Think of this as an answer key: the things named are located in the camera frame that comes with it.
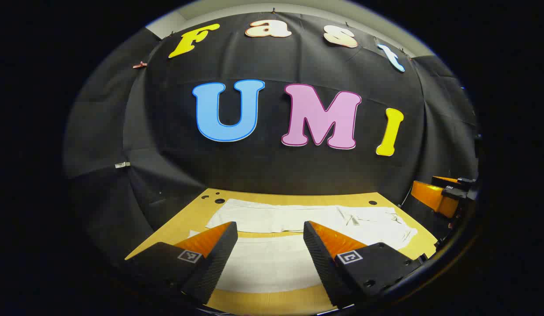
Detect black backdrop cloth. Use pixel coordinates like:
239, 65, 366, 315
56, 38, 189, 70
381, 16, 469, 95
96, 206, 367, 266
63, 11, 479, 264

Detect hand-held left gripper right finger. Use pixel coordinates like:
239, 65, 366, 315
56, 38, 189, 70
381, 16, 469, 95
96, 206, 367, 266
303, 221, 428, 308

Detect white jeans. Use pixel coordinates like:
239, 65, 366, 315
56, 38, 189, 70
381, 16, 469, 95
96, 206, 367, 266
188, 198, 418, 294

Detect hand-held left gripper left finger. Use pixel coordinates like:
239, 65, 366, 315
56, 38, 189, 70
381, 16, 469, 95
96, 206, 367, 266
125, 222, 238, 305

